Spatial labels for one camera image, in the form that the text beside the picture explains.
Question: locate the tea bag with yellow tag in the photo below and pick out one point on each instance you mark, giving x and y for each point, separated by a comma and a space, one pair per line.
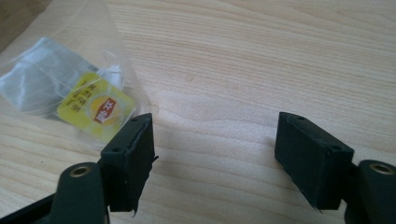
96, 107

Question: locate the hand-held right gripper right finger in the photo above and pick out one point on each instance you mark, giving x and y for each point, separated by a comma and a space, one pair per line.
314, 165

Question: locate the clear plastic cup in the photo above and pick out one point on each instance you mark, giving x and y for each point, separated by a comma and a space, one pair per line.
132, 77

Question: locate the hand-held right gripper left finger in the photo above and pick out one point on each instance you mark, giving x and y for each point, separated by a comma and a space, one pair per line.
129, 174

